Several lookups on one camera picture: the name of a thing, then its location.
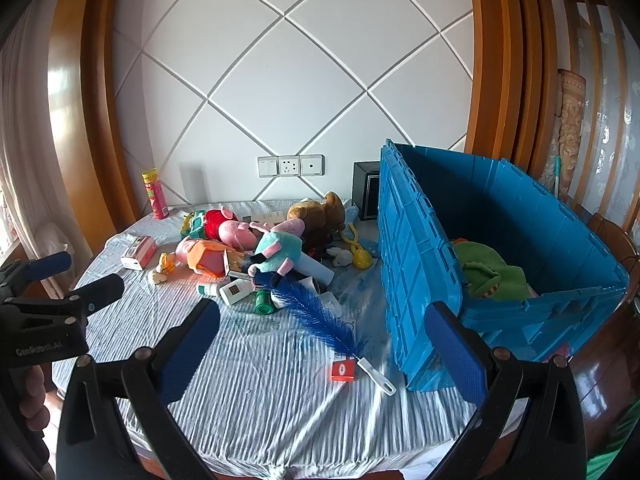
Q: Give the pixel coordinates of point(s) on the white wall switch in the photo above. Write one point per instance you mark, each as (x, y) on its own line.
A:
(267, 166)

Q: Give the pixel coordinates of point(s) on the teal pig plush toy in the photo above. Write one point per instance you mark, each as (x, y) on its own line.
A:
(280, 251)

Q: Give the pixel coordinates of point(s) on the teal and yellow plastic toy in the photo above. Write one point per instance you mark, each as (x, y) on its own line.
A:
(192, 225)

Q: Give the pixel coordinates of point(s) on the sheer patterned curtain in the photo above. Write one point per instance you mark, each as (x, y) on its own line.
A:
(607, 110)

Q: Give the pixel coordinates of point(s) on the black box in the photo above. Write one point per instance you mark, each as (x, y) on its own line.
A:
(365, 190)

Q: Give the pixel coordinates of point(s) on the blue plastic crate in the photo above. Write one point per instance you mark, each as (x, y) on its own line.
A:
(425, 240)

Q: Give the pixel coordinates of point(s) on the person's left hand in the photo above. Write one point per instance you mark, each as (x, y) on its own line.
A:
(34, 400)

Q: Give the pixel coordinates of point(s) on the white and pink box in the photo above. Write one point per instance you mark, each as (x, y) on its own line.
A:
(140, 252)

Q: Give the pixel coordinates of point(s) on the green cloth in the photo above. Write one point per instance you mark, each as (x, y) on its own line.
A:
(615, 445)

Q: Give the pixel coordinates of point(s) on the white wall socket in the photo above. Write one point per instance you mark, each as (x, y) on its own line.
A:
(312, 164)
(289, 165)

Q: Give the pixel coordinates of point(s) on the pink chip can yellow lid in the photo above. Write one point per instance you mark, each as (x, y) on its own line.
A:
(157, 200)

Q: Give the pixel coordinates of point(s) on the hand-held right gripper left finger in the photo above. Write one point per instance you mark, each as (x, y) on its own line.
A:
(192, 342)

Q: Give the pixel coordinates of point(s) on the white tube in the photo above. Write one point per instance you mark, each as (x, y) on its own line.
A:
(317, 270)

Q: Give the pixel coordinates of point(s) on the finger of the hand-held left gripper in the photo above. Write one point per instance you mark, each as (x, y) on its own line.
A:
(102, 290)
(50, 265)

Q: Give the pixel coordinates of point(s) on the white bottle brown label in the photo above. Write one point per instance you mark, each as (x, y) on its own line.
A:
(235, 291)

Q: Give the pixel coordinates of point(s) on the white curtain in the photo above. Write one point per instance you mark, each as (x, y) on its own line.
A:
(25, 150)

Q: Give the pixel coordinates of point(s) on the green jar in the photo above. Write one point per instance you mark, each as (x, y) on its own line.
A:
(264, 302)

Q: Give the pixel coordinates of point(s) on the small yellow white toy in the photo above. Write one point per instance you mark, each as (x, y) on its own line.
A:
(162, 270)

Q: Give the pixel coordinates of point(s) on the small red box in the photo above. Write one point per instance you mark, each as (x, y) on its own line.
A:
(343, 370)

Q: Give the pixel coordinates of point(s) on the small white bunny toy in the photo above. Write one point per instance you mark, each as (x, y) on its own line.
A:
(341, 256)

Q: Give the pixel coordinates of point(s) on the green plush toy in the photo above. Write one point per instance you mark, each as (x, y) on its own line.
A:
(487, 270)

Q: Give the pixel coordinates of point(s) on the orange and pink plush toy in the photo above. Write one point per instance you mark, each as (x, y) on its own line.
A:
(205, 257)

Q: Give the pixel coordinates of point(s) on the blue feather brush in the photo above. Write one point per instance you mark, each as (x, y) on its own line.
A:
(320, 320)

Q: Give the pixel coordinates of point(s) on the brown bear plush toy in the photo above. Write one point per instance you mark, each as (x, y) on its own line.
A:
(320, 215)

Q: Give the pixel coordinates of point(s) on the rolled patterned rug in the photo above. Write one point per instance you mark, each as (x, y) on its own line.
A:
(567, 130)

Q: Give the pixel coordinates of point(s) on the red pig plush toy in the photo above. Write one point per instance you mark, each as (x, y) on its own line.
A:
(215, 222)

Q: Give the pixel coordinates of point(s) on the striped white tablecloth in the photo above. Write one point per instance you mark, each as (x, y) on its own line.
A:
(260, 410)

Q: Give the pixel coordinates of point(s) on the pink pig plush toy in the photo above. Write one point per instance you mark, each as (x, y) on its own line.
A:
(232, 232)

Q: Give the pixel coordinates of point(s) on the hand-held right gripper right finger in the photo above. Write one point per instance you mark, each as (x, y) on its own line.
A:
(456, 357)

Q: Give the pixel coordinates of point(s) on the wooden chair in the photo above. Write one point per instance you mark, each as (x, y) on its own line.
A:
(612, 240)

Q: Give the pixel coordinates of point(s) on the wooden desktop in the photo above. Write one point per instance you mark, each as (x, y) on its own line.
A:
(597, 390)

